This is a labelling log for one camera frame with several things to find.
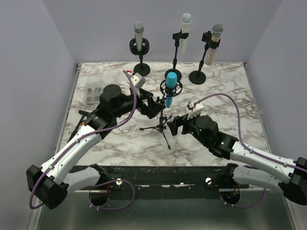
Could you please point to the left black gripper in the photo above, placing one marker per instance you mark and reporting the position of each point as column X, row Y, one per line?
column 153, row 109

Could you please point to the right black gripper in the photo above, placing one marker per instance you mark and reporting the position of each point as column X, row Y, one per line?
column 179, row 120

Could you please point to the black tripod shock-mount stand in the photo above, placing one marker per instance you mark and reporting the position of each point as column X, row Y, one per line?
column 161, row 126

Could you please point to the blue microphone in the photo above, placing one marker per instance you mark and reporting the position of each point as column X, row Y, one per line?
column 171, row 83

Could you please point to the black round-base holder stand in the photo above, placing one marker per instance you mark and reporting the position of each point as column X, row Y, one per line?
column 198, row 77

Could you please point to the glitter microphone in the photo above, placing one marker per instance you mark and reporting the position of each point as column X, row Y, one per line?
column 213, row 45

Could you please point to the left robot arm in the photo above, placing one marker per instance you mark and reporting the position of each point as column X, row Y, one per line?
column 49, row 182

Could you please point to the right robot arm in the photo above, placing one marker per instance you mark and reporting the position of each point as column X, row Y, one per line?
column 284, row 175

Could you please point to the black round-base clip stand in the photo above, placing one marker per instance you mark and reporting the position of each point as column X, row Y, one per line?
column 177, row 37

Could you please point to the silver microphone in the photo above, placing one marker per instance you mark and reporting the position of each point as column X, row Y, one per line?
column 138, row 30

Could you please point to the white microphone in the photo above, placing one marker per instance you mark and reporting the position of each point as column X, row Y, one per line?
column 185, row 22

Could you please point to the clear plastic screw box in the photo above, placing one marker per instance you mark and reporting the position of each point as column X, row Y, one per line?
column 92, row 93

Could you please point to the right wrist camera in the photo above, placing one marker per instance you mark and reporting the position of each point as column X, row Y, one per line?
column 194, row 108

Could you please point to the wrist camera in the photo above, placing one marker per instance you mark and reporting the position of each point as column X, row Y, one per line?
column 194, row 108
column 137, row 79

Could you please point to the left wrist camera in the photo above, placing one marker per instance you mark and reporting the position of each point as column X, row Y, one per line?
column 137, row 79

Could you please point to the black round-base shock-mount stand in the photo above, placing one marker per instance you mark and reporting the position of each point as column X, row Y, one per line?
column 142, row 68

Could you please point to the black front mounting rail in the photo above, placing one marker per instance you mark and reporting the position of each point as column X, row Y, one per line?
column 157, row 183

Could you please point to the black T-handle tool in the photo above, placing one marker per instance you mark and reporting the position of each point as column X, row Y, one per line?
column 84, row 115

